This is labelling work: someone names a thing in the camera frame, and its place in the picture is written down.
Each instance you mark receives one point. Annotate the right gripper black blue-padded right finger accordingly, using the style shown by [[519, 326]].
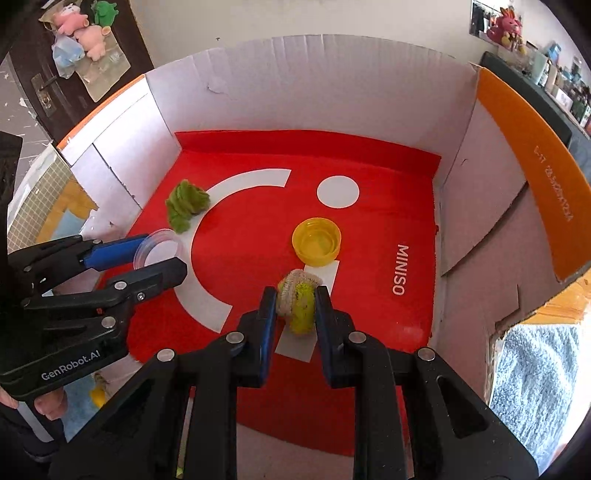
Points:
[[415, 417]]

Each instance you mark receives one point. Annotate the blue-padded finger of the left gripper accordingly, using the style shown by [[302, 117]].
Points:
[[54, 262]]

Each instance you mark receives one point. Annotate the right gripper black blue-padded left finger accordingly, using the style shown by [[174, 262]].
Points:
[[176, 416]]

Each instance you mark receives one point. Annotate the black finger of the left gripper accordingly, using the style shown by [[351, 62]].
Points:
[[133, 286]]

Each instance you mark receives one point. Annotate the clear plastic round lid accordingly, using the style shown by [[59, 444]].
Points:
[[158, 246]]

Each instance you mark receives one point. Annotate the yellow-green knitted toy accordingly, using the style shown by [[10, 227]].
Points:
[[296, 301]]

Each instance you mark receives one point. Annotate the person's left hand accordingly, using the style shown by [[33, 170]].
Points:
[[52, 405]]

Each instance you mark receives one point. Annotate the white grid pattern box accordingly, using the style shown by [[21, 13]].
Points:
[[35, 197]]

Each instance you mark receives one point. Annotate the light blue fluffy towel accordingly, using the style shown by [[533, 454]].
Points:
[[534, 385]]

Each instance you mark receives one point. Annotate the small green plush toy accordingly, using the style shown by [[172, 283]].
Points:
[[183, 203]]

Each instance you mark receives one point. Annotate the dark brown door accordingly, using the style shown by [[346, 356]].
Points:
[[30, 55]]

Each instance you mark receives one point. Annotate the red Miniso paper liner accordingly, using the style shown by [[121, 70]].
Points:
[[385, 279]]

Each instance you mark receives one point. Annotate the clear plastic bag on door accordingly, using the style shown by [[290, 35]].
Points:
[[100, 76]]

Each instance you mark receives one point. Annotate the light blue plush on door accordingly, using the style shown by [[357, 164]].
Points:
[[66, 54]]

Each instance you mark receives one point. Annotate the pink plush lower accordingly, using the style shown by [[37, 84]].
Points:
[[92, 40]]

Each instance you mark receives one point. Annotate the orange white cardboard box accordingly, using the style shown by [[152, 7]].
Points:
[[511, 205]]

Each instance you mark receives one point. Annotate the pink plush top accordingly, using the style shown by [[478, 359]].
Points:
[[69, 19]]

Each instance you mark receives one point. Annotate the green plush on door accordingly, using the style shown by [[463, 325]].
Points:
[[104, 13]]

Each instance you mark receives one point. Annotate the dark cloth covered side table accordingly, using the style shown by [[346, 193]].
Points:
[[571, 136]]

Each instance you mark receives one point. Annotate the red pink rabbit plush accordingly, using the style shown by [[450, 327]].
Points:
[[506, 29]]

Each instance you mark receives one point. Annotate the door handle metal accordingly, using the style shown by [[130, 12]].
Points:
[[42, 92]]

